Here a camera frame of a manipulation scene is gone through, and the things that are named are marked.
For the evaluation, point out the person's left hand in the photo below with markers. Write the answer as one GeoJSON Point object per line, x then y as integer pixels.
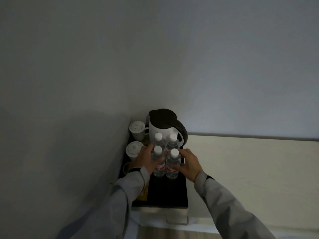
{"type": "Point", "coordinates": [143, 159]}

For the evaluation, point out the person's right hand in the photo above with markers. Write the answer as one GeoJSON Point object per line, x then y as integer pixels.
{"type": "Point", "coordinates": [190, 166]}

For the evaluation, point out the person's left thumb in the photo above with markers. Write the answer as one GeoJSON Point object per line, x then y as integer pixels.
{"type": "Point", "coordinates": [158, 163]}

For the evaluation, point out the person's right thumb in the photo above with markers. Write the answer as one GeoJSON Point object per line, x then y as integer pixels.
{"type": "Point", "coordinates": [177, 168]}

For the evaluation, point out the clear plastic water bottle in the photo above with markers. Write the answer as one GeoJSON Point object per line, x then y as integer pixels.
{"type": "Point", "coordinates": [174, 156]}
{"type": "Point", "coordinates": [173, 139]}
{"type": "Point", "coordinates": [158, 153]}
{"type": "Point", "coordinates": [158, 138]}

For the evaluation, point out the person's left forearm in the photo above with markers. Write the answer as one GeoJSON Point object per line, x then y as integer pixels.
{"type": "Point", "coordinates": [117, 204]}

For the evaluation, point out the person's right forearm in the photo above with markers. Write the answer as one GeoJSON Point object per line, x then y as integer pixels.
{"type": "Point", "coordinates": [224, 209]}

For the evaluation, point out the black wrist band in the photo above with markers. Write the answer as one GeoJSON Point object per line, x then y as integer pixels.
{"type": "Point", "coordinates": [134, 169]}

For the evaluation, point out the black serving tray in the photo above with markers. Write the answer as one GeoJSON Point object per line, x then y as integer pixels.
{"type": "Point", "coordinates": [167, 194]}

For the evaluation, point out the white lidded ceramic cup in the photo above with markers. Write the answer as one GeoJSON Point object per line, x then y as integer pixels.
{"type": "Point", "coordinates": [137, 129]}
{"type": "Point", "coordinates": [133, 149]}

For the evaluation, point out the clear drinking glass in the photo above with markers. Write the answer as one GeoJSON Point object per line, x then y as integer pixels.
{"type": "Point", "coordinates": [126, 168]}

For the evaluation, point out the yellow packet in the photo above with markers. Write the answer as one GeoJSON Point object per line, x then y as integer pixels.
{"type": "Point", "coordinates": [144, 192]}

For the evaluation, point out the white electric kettle black lid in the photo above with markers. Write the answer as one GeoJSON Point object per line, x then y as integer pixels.
{"type": "Point", "coordinates": [164, 120]}

